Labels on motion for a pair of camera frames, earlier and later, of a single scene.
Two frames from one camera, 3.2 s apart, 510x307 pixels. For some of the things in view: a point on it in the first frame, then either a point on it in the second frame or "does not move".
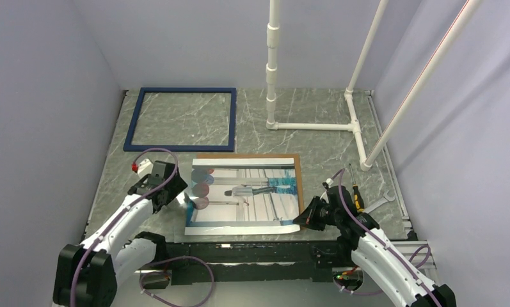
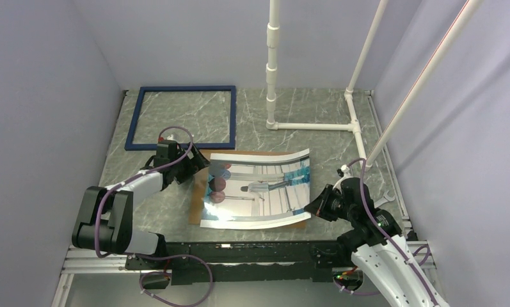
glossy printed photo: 242,196 does not move
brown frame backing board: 297,164 to 198,184
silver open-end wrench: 386,198 does not move
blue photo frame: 232,146 does not move
